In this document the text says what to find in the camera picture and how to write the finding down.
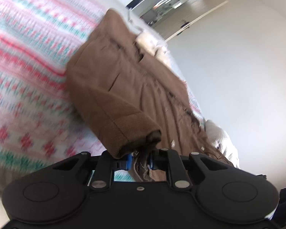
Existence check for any brown coat with fur collar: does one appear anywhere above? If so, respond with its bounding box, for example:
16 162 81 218
66 9 228 181

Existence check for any cream bedroom door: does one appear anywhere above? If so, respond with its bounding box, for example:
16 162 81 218
154 0 228 41

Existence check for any pink green patterned blanket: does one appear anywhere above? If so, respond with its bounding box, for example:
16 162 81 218
0 0 206 183

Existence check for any grey bed sheet mattress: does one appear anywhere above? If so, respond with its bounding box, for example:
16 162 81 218
0 0 241 196

